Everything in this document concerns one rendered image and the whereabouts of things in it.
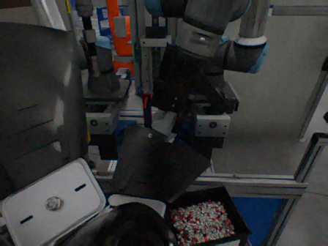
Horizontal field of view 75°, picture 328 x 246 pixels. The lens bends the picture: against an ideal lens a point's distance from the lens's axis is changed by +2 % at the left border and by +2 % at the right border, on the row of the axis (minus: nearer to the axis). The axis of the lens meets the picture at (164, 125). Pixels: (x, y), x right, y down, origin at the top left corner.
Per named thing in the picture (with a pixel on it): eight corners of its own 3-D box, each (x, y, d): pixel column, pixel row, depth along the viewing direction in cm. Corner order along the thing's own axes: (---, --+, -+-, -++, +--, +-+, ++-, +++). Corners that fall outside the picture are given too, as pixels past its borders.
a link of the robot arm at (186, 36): (218, 31, 40) (228, 39, 33) (208, 54, 43) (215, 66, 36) (181, 17, 39) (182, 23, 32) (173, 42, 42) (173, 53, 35)
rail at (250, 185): (59, 192, 81) (53, 177, 76) (64, 184, 84) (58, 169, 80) (300, 199, 78) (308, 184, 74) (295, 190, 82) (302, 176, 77)
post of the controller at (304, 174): (296, 183, 74) (319, 138, 64) (293, 176, 77) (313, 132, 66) (305, 183, 74) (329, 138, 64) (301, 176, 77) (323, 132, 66)
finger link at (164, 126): (146, 135, 50) (157, 102, 45) (170, 142, 50) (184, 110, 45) (145, 143, 47) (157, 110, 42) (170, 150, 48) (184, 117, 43)
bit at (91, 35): (88, 77, 19) (75, 11, 16) (94, 72, 20) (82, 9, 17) (99, 77, 19) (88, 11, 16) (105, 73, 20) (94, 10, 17)
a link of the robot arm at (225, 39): (202, 63, 100) (205, 32, 93) (230, 66, 95) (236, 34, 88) (193, 70, 91) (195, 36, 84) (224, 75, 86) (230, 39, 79)
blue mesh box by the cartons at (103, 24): (100, 43, 659) (94, 6, 606) (117, 36, 763) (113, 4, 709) (127, 45, 642) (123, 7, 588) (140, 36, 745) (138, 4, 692)
